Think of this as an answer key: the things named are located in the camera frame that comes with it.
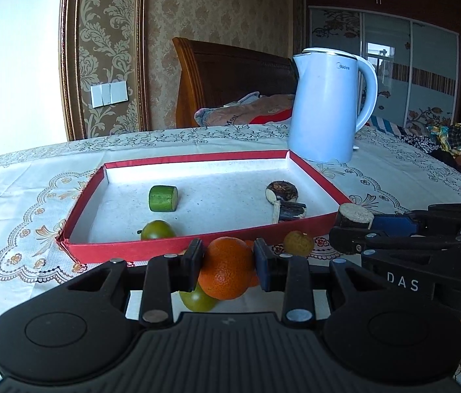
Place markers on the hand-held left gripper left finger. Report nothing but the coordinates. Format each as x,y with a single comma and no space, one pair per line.
193,264

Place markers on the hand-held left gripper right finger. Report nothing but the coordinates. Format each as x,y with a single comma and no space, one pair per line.
261,266

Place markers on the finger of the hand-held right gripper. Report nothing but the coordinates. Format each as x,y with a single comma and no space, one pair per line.
392,225
378,242

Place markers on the small orange tangerine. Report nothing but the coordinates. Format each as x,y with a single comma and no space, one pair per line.
249,245

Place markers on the large orange tangerine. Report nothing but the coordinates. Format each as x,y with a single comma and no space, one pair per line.
226,268

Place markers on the dark log piece beige end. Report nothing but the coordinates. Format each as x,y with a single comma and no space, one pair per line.
353,217
292,211

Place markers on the green tangerine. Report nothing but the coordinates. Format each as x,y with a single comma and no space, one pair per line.
195,301
157,231

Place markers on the yellow-brown round fruit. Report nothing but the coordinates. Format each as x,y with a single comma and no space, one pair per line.
298,242

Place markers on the green cucumber piece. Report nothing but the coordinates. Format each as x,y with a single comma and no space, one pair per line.
163,198

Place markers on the dark round slice white spot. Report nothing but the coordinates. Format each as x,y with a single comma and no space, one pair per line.
283,190

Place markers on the red shallow box tray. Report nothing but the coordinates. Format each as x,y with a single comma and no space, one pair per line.
222,184

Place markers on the striped cloth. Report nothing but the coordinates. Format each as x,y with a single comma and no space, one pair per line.
386,125

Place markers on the colourful clothes pile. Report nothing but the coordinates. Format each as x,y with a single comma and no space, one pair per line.
455,135

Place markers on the light blue electric kettle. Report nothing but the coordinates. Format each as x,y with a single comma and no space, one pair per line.
324,110

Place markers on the sliding door wardrobe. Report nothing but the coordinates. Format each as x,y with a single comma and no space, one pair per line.
431,49

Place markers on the brown wooden headboard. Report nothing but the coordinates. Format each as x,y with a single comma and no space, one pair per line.
230,77

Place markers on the white wall switch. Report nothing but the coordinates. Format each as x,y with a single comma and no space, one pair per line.
109,94

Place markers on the brown wall trim frame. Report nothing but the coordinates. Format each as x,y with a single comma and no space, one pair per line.
69,69

